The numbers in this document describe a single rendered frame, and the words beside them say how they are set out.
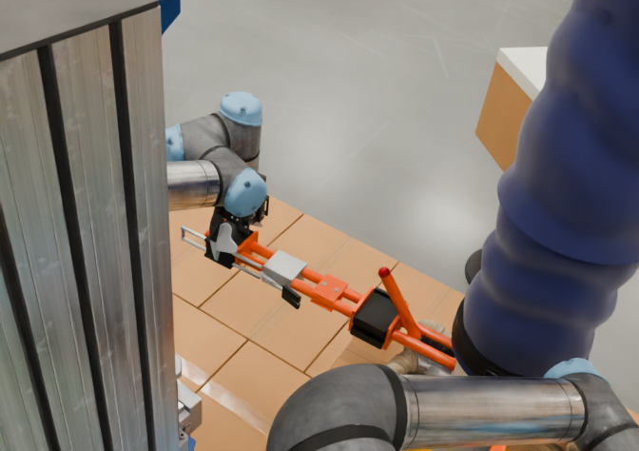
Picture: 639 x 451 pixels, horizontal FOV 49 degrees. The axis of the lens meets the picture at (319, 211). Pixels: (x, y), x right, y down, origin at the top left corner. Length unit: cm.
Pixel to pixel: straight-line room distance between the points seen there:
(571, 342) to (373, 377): 50
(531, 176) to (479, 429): 36
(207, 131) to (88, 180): 76
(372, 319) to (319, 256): 110
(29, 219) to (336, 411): 33
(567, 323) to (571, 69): 39
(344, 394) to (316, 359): 148
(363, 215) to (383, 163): 48
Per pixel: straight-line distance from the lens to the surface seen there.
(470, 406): 77
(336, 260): 241
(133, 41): 43
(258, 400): 202
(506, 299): 109
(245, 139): 124
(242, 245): 143
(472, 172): 393
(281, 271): 140
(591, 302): 108
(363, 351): 148
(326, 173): 369
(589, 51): 87
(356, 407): 65
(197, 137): 118
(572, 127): 91
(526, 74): 273
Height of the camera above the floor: 220
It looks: 40 degrees down
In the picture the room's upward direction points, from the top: 8 degrees clockwise
